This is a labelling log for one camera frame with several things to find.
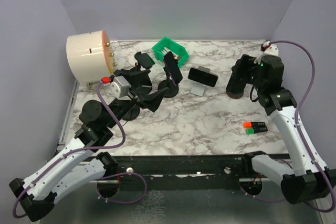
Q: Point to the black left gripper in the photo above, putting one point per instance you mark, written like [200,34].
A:
[151,100]

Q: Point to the green cap marker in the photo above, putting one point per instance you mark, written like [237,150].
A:
[255,130]

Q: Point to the black front mounting rail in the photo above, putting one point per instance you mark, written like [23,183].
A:
[188,172]

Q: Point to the silver folding phone stand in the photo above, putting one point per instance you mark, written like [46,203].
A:
[198,88]

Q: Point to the purple case phone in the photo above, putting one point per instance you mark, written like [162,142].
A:
[172,68]

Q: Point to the black clamp phone stand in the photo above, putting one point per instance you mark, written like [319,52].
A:
[143,60]

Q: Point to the orange cap marker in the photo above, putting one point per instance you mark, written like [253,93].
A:
[253,124]

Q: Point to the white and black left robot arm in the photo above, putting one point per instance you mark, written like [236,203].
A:
[85,157]

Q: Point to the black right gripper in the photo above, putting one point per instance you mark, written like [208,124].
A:
[253,60]

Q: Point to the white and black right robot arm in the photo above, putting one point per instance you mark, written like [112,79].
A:
[309,178]

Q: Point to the green plastic bin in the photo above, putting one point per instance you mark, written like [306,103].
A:
[165,45]

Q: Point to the brown base phone stand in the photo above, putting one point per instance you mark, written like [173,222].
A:
[234,94]

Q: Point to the black phone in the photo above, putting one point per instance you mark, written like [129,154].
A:
[236,83]

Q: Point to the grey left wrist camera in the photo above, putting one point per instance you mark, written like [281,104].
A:
[120,87]

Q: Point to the black round base phone stand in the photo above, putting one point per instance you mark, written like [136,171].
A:
[168,83]

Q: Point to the white cylindrical drum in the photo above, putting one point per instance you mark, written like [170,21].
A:
[90,56]

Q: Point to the black front phone stand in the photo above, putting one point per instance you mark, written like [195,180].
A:
[132,114]

